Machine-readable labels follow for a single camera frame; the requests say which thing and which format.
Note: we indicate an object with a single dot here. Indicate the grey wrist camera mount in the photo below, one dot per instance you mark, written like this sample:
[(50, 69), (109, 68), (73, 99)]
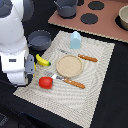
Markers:
[(29, 68)]

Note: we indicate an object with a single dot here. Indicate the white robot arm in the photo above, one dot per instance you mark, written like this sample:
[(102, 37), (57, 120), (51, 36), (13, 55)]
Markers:
[(12, 14)]

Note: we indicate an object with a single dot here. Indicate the toy knife wooden handle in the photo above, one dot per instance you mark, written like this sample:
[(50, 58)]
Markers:
[(80, 56)]

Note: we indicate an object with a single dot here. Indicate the round wooden plate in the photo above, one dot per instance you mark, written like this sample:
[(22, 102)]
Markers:
[(69, 66)]

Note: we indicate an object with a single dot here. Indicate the light blue milk carton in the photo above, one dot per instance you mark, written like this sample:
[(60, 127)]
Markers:
[(75, 41)]

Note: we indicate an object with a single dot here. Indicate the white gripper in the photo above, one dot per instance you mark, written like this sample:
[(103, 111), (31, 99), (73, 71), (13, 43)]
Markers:
[(14, 66)]

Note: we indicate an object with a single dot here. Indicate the pink toy stove top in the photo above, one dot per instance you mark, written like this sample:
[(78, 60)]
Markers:
[(105, 26)]

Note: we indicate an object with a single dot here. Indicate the beige woven placemat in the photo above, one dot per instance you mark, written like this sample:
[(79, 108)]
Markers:
[(72, 103)]

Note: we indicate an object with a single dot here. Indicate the toy fork wooden handle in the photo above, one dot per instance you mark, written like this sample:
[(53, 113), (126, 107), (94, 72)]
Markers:
[(55, 76)]

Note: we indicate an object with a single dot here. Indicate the yellow toy banana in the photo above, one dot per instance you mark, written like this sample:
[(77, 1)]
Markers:
[(42, 61)]

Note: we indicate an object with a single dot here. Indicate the grey toy saucepan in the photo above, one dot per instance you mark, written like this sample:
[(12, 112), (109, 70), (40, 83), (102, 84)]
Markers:
[(39, 40)]

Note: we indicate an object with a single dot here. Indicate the grey toy pot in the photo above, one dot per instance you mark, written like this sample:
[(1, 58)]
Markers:
[(66, 8)]

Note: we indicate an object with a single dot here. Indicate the red toy tomato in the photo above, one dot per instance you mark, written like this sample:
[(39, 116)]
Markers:
[(45, 82)]

